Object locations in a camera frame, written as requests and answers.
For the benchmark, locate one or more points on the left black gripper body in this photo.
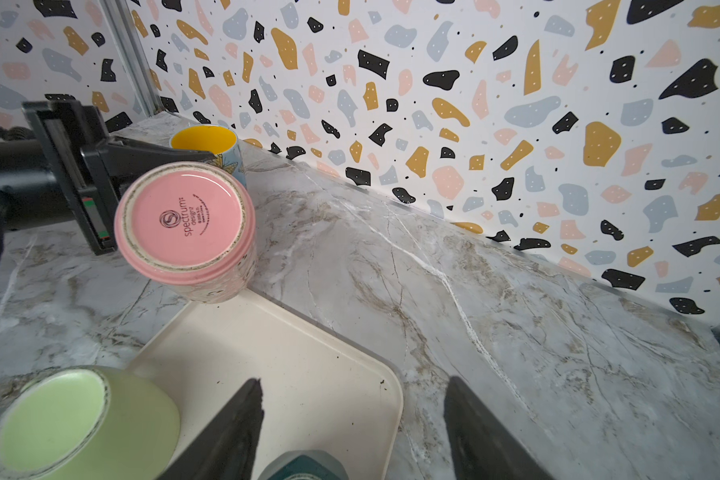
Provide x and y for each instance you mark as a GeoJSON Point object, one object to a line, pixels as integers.
{"type": "Point", "coordinates": [72, 137]}

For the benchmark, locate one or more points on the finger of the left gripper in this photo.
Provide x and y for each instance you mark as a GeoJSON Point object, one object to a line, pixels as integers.
{"type": "Point", "coordinates": [125, 160]}

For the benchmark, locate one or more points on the light green mug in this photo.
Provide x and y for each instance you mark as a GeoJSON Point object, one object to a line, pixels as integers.
{"type": "Point", "coordinates": [89, 422]}

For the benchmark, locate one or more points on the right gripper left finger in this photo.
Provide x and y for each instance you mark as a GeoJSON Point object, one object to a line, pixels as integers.
{"type": "Point", "coordinates": [226, 447]}

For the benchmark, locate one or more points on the light blue yellow-inside mug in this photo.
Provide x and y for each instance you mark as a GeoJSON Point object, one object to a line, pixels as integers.
{"type": "Point", "coordinates": [223, 143]}

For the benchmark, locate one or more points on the pink patterned mug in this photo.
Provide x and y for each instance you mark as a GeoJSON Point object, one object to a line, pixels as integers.
{"type": "Point", "coordinates": [189, 226]}

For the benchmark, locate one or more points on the cream plastic tray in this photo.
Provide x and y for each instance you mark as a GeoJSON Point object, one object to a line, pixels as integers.
{"type": "Point", "coordinates": [320, 393]}

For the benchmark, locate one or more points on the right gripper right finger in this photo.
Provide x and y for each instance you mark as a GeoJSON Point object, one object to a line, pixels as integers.
{"type": "Point", "coordinates": [481, 447]}

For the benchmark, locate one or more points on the dark green mug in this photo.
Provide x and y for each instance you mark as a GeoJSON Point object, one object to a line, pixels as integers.
{"type": "Point", "coordinates": [305, 465]}

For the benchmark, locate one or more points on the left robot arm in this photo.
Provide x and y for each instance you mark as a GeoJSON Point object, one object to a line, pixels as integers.
{"type": "Point", "coordinates": [29, 194]}

